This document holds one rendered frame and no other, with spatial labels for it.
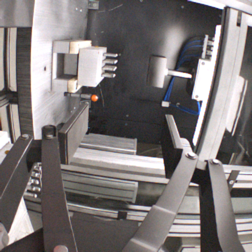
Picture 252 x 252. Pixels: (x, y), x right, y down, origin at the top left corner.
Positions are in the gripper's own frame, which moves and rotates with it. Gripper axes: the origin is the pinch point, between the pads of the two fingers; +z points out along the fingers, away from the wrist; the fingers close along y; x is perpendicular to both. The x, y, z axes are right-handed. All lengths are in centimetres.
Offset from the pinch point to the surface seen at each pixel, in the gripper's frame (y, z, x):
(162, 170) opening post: 9.3, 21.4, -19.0
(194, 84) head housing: 16.8, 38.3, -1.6
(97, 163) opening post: -5.6, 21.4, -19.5
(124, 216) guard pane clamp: 2.3, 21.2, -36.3
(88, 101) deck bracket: -18, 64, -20
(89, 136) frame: -12, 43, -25
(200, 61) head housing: 17.1, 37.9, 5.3
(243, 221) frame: 41, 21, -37
